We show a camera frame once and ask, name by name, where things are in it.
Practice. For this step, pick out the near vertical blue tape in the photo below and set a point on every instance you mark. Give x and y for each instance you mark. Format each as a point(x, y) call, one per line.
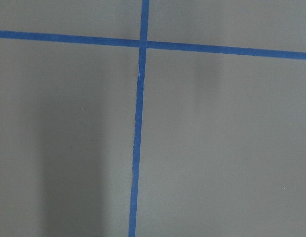
point(138, 117)

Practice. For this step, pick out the near horizontal blue tape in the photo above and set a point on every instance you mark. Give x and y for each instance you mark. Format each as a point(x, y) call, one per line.
point(153, 45)

